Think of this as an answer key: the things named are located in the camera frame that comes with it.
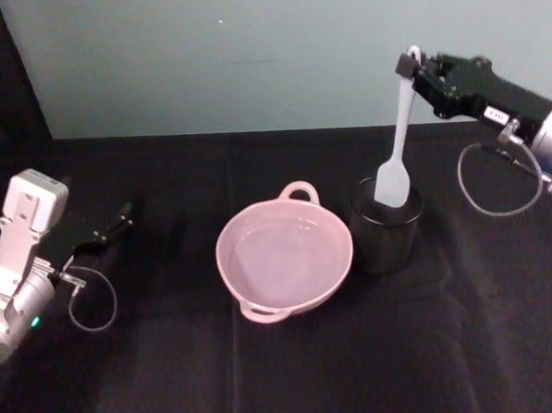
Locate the pink two-handled pot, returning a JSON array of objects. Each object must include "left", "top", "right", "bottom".
[{"left": 211, "top": 177, "right": 359, "bottom": 328}]

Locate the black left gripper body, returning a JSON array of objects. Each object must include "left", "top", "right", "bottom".
[{"left": 39, "top": 224, "right": 113, "bottom": 298}]

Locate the white spatula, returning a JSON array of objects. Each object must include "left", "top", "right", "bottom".
[{"left": 365, "top": 44, "right": 432, "bottom": 211}]

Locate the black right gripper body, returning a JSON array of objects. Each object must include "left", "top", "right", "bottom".
[{"left": 428, "top": 52, "right": 552, "bottom": 151}]

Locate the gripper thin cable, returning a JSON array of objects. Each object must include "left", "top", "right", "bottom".
[
  {"left": 52, "top": 264, "right": 120, "bottom": 335},
  {"left": 455, "top": 138, "right": 552, "bottom": 219}
]

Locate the black table cloth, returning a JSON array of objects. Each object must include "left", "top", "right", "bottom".
[{"left": 0, "top": 111, "right": 552, "bottom": 413}]

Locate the black cylindrical utensil holder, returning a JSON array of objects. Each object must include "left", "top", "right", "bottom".
[{"left": 347, "top": 172, "right": 430, "bottom": 277}]

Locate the right gripper thin cable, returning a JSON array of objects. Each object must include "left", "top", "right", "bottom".
[{"left": 455, "top": 138, "right": 552, "bottom": 219}]

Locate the black hanging cloth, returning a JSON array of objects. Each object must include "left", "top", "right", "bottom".
[{"left": 0, "top": 0, "right": 54, "bottom": 144}]

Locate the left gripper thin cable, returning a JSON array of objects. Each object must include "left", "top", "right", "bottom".
[{"left": 52, "top": 264, "right": 120, "bottom": 335}]

